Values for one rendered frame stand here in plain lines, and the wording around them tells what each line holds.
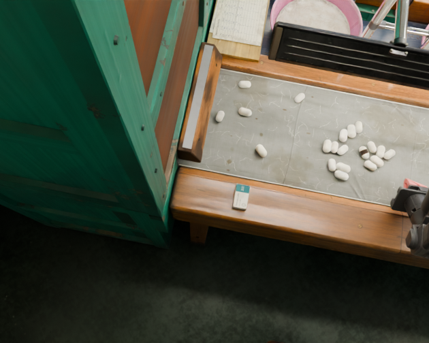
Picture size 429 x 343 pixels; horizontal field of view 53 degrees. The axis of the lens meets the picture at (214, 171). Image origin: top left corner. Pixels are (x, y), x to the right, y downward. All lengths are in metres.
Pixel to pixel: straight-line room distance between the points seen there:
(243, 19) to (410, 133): 0.56
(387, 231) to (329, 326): 0.82
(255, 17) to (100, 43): 0.98
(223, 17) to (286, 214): 0.58
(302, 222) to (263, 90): 0.38
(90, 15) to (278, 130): 0.92
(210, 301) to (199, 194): 0.81
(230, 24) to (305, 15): 0.24
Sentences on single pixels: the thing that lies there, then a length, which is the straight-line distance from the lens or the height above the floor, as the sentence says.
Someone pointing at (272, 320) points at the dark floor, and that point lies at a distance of 1.86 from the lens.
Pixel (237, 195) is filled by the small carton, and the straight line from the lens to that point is 1.07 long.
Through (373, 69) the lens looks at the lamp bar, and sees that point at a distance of 0.94.
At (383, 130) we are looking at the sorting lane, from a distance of 1.28.
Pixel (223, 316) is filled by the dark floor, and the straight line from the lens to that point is 1.83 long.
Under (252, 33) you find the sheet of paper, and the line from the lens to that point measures 1.27.
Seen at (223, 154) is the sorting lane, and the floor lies 0.74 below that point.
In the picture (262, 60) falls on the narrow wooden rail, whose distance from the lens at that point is 1.24.
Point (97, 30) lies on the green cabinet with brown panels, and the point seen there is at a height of 1.55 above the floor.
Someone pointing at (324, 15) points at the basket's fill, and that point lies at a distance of 1.41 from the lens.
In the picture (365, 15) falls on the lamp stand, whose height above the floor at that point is 0.70.
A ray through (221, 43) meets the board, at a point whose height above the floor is 0.78.
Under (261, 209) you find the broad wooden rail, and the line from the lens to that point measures 1.09.
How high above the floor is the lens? 1.83
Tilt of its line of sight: 74 degrees down
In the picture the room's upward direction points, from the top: 10 degrees clockwise
